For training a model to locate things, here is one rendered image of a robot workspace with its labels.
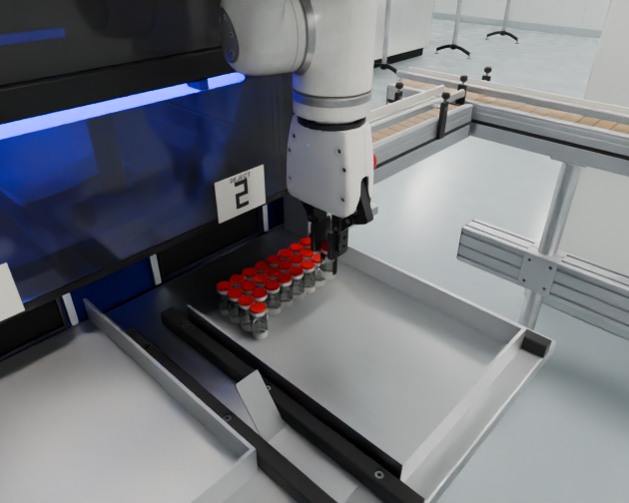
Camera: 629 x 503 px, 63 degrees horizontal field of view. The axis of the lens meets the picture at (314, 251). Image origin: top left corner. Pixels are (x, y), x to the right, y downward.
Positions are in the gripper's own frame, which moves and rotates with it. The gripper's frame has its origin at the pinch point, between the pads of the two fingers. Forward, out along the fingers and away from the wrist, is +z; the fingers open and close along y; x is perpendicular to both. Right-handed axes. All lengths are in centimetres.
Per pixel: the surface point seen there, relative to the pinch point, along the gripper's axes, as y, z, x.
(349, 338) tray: 5.5, 12.1, -1.9
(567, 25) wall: -252, 91, 800
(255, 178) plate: -14.8, -3.1, 0.9
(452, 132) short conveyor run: -26, 12, 77
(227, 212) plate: -14.8, 0.1, -4.4
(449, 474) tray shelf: 25.0, 12.3, -9.9
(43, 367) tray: -17.9, 12.1, -31.2
